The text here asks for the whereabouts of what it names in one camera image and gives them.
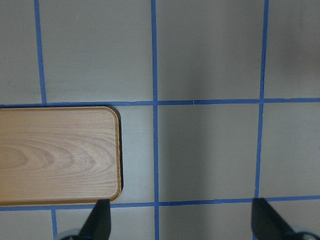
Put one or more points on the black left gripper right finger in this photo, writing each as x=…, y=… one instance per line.
x=267, y=224

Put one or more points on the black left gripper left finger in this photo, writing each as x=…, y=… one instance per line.
x=98, y=224

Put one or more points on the wooden tray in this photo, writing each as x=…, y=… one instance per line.
x=60, y=155

